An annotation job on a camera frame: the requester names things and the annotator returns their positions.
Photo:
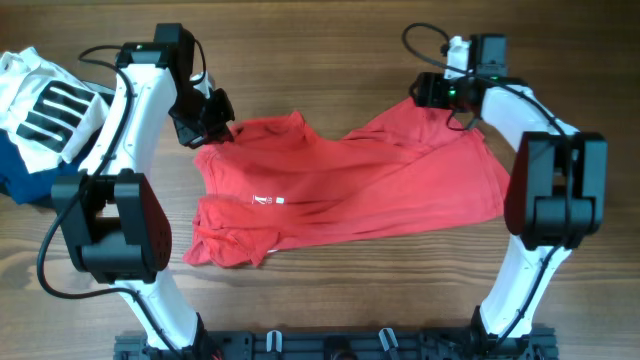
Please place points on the red t-shirt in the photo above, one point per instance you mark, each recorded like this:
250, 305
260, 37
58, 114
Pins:
278, 185

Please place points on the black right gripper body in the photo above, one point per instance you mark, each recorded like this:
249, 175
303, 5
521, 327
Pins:
426, 91

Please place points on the white printed t-shirt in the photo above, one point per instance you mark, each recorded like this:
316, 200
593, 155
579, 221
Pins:
47, 112

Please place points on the black folded garment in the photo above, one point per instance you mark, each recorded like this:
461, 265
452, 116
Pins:
106, 93

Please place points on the blue folded garment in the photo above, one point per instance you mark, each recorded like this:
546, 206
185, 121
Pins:
30, 188

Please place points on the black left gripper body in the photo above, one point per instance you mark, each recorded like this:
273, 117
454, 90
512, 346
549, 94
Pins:
201, 126

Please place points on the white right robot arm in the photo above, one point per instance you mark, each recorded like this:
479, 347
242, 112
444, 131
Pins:
555, 196

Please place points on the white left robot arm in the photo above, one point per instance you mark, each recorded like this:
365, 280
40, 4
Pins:
111, 220

